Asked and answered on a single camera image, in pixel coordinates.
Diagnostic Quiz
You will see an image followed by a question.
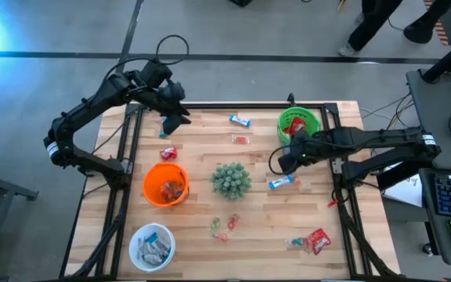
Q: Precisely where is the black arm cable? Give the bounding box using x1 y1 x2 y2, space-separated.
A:
102 34 190 81
268 145 290 176

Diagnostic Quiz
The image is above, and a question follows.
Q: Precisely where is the grey metal stand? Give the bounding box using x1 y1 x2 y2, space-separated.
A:
0 156 39 281

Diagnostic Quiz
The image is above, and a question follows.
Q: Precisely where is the artificial succulent in patterned pot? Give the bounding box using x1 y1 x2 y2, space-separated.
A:
210 162 253 201

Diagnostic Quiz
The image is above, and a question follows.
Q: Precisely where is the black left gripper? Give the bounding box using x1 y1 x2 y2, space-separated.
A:
157 80 193 136

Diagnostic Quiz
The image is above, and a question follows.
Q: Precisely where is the black floor cable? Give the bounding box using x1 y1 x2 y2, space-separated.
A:
360 92 414 130

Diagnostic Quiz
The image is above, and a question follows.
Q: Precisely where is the person's leg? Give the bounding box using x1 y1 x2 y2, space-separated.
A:
337 0 403 58

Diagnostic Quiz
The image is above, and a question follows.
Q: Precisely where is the black stand base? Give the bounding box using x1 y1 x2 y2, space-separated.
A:
403 0 451 44

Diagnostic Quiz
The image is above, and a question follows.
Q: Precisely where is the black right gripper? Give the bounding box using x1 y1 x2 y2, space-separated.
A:
278 132 319 175

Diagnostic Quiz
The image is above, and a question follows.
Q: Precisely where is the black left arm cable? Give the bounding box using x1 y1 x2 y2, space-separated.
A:
102 34 190 81

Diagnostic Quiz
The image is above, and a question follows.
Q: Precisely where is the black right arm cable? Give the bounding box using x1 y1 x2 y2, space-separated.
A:
268 145 290 176

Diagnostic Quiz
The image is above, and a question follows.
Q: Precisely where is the grey metal bracket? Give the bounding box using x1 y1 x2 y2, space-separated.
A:
330 158 345 176

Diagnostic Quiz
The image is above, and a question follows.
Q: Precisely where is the grey side desk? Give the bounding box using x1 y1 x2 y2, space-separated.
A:
405 68 451 172
419 168 451 267

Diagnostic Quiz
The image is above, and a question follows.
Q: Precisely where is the black monitor pole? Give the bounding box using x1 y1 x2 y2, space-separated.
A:
420 31 451 83

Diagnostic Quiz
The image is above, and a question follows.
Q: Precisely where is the white plastic bucket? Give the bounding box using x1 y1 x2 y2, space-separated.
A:
128 222 177 273

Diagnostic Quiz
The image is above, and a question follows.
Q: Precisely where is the red Skittles candy bag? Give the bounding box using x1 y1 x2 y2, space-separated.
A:
305 227 333 256
159 146 179 162
283 116 307 136

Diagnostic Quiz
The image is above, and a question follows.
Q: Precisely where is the orange pumpkin bucket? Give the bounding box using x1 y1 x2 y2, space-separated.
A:
142 161 190 208

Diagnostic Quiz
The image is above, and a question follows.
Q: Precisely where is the orange striped mat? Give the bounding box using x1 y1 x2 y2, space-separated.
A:
424 0 449 46

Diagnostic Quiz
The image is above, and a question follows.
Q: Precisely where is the green plastic bucket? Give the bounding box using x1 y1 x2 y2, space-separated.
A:
276 106 322 146

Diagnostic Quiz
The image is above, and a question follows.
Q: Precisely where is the black diagonal bar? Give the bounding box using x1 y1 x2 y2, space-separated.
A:
377 159 426 191

